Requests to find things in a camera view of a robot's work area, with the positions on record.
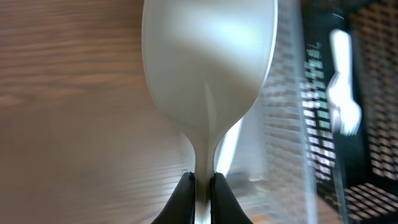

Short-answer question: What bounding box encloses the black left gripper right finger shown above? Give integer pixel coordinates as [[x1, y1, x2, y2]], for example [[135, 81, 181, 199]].
[[210, 172, 252, 224]]

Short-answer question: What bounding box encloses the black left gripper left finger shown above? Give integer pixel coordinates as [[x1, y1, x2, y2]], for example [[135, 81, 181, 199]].
[[152, 172, 195, 224]]

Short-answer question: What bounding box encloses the white plastic spoon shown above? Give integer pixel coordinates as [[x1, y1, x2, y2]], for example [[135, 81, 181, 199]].
[[215, 118, 243, 177], [142, 0, 278, 223]]

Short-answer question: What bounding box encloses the white fork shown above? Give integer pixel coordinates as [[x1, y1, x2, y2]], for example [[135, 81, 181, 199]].
[[326, 29, 362, 136]]

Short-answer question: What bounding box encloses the clear plastic basket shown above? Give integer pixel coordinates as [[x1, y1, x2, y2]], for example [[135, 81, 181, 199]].
[[226, 0, 317, 224]]

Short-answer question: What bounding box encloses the dark green plastic basket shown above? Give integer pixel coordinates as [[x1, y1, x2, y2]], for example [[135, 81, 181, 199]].
[[301, 1, 397, 223]]

